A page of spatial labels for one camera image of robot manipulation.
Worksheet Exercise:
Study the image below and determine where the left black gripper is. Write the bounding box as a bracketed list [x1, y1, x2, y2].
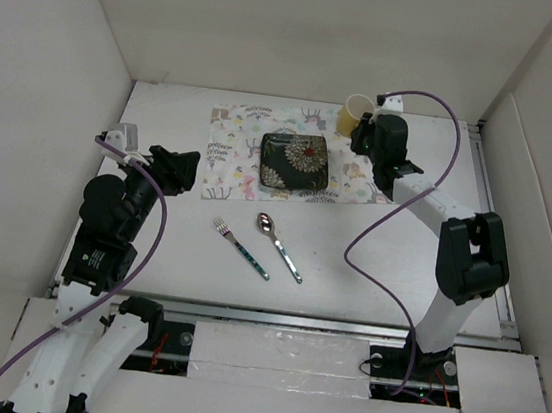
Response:
[109, 140, 198, 248]

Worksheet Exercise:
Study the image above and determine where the yellow ceramic mug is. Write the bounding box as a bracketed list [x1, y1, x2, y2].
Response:
[335, 93, 375, 138]

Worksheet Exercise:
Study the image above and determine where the white floral cloth napkin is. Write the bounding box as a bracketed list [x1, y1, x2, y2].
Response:
[202, 104, 388, 204]

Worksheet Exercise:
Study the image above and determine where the fork with teal handle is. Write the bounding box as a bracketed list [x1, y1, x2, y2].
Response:
[213, 217, 270, 281]

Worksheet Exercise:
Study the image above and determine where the black floral square plate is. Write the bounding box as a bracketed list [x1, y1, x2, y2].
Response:
[258, 132, 329, 191]

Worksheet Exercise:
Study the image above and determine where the spoon with teal handle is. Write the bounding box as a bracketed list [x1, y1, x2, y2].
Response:
[256, 213, 303, 284]

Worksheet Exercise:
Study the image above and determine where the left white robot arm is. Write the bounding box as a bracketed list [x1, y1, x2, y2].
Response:
[0, 134, 201, 413]

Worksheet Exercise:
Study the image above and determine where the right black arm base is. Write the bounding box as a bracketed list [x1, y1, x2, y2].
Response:
[359, 344, 461, 409]

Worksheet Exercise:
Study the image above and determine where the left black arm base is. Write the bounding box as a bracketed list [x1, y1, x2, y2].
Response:
[121, 320, 196, 377]

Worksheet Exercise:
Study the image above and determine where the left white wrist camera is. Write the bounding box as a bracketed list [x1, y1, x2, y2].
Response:
[95, 123, 150, 166]

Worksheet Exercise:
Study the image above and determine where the aluminium rail frame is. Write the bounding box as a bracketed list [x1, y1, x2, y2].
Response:
[45, 71, 548, 358]

